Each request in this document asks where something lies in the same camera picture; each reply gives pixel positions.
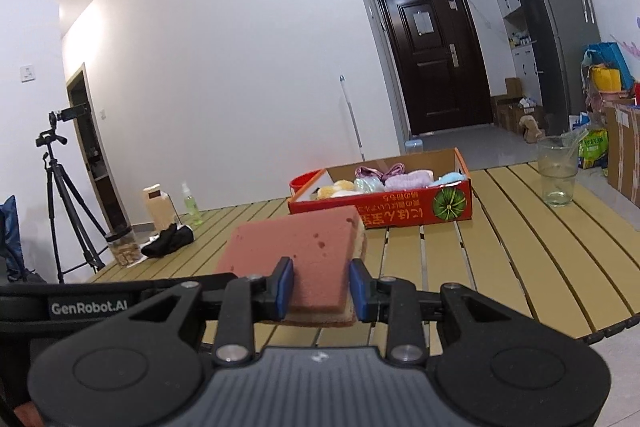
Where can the black tripod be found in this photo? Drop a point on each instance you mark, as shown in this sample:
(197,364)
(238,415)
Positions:
(52,177)

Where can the small open cardboard boxes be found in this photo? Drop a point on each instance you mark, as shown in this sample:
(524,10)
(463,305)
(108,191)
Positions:
(512,112)

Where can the clear water jug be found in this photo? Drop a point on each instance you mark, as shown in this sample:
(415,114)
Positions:
(415,145)

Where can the clear snack jar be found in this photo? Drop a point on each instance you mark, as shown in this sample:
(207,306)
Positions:
(121,249)

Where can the pink rectangular sponge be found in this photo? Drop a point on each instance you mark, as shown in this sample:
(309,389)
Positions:
(290,237)

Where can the lilac fuzzy cloth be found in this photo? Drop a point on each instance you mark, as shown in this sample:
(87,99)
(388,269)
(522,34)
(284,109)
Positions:
(407,181)

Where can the large taped cardboard box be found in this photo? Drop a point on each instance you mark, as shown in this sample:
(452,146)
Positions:
(625,157)

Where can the dark interior door frame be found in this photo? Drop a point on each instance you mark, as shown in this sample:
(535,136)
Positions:
(95,147)

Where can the dark brown entrance door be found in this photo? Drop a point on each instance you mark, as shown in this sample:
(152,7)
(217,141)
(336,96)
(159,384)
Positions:
(435,57)

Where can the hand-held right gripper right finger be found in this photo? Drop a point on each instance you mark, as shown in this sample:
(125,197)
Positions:
(359,292)

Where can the yellow bag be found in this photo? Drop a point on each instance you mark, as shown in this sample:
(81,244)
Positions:
(605,79)

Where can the iridescent plastic packet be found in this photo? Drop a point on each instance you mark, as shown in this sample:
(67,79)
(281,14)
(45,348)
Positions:
(367,185)

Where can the light blue fuzzy cloth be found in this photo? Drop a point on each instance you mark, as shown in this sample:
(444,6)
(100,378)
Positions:
(450,178)

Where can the clear glass cup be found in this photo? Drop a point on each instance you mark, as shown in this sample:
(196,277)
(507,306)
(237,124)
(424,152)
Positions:
(557,177)

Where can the white mop stick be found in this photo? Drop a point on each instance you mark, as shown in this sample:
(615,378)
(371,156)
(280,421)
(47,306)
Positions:
(352,117)

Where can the pink satin cloth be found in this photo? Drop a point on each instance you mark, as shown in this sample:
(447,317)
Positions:
(380,172)

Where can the yellow plush toy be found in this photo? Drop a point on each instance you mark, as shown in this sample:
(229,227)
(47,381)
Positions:
(335,189)

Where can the red plastic basin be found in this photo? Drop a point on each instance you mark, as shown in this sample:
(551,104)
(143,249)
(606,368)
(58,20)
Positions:
(305,181)

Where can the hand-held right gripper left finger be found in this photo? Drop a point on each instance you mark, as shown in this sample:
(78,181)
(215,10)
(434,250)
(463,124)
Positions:
(285,287)

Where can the black camera on tripod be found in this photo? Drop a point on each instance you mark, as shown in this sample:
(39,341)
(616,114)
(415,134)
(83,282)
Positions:
(70,113)

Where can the green printed bag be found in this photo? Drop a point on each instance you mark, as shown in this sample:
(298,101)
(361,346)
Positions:
(594,147)

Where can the green spray bottle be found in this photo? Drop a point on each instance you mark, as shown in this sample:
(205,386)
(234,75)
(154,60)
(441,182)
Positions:
(192,207)

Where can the blue shopping bag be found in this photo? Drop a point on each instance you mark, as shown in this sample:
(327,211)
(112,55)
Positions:
(617,62)

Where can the black cloth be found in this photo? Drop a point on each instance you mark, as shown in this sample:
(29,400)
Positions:
(167,241)

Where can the grey refrigerator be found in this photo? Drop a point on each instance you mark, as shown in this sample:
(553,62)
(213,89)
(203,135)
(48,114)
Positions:
(555,32)

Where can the red cardboard box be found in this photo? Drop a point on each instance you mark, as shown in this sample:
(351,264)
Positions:
(400,212)

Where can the white light switch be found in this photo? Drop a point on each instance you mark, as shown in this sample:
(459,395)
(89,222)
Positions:
(27,73)

